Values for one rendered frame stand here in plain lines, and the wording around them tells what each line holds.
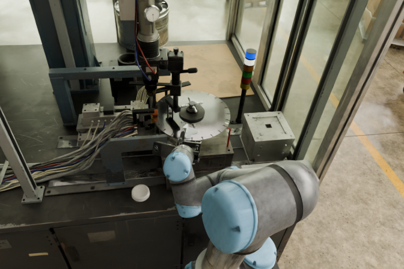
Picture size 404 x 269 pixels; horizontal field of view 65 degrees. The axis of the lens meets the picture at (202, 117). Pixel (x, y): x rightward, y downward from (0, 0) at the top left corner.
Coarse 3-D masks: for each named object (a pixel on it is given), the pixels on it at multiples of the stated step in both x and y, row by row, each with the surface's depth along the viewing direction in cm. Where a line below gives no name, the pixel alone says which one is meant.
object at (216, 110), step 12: (168, 96) 143; (180, 96) 144; (192, 96) 144; (204, 96) 145; (156, 108) 136; (204, 108) 138; (216, 108) 139; (156, 120) 130; (168, 120) 131; (180, 120) 131; (204, 120) 132; (216, 120) 133; (228, 120) 134; (168, 132) 126; (180, 132) 126; (204, 132) 127; (216, 132) 127
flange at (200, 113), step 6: (186, 108) 134; (198, 108) 136; (180, 114) 133; (186, 114) 133; (192, 114) 133; (198, 114) 133; (204, 114) 135; (186, 120) 131; (192, 120) 131; (198, 120) 132
